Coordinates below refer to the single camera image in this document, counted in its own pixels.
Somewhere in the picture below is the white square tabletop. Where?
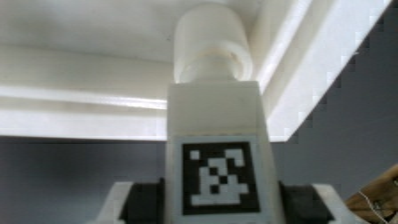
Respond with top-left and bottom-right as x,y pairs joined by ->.
0,0 -> 394,142

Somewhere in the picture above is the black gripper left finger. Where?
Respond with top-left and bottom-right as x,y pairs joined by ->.
87,181 -> 165,224

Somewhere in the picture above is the white table leg with tag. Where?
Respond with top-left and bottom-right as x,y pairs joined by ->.
165,3 -> 286,224

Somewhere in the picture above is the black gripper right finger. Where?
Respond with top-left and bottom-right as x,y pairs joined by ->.
279,184 -> 368,224

